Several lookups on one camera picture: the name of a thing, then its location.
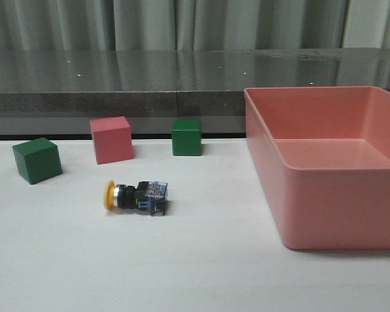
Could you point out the pink wooden cube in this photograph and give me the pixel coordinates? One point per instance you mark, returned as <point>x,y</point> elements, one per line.
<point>112,139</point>

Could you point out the left green wooden cube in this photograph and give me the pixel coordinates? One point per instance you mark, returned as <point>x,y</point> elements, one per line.
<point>37,160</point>

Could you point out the green wooden cube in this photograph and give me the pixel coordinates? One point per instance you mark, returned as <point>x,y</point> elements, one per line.
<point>186,138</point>
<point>37,160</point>

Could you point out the grey-green curtain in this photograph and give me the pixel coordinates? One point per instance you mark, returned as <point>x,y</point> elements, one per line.
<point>192,25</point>

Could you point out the pink plastic bin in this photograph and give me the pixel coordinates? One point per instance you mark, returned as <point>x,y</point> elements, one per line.
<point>323,158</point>

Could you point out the grey stone ledge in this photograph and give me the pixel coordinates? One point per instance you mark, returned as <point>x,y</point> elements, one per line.
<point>57,93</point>

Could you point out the yellow mushroom push button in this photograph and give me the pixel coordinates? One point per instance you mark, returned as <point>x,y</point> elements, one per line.
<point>149,197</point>

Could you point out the right green wooden cube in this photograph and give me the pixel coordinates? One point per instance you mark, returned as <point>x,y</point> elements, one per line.
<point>186,138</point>

